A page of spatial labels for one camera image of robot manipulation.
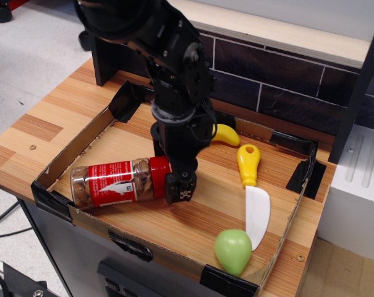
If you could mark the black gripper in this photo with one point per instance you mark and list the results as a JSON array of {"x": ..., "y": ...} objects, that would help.
[{"x": 181, "y": 140}]

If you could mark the red lidded spice bottle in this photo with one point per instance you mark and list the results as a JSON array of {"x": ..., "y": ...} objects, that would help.
[{"x": 137, "y": 180}]

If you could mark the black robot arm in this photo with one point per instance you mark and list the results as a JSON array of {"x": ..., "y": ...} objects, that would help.
[{"x": 171, "y": 46}]

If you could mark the yellow toy banana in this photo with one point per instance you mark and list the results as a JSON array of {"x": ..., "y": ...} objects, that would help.
[{"x": 225, "y": 134}]

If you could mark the green toy pear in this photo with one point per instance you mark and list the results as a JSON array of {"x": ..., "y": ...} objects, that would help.
[{"x": 233, "y": 249}]

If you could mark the black device under table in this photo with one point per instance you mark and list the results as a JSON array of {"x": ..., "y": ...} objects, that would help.
[{"x": 116, "y": 282}]

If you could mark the black chair caster wheel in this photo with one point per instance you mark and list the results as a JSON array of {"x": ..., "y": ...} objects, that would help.
[{"x": 84, "y": 40}]

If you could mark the dark brick pattern shelf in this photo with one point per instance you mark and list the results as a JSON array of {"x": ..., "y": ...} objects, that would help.
[{"x": 314, "y": 91}]

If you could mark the white grooved block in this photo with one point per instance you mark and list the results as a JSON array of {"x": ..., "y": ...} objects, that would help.
[{"x": 348, "y": 215}]

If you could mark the black caster top left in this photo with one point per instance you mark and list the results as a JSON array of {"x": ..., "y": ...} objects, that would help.
[{"x": 5, "y": 11}]

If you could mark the yellow handled toy knife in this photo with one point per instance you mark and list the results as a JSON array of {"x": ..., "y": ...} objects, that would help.
[{"x": 257, "y": 200}]

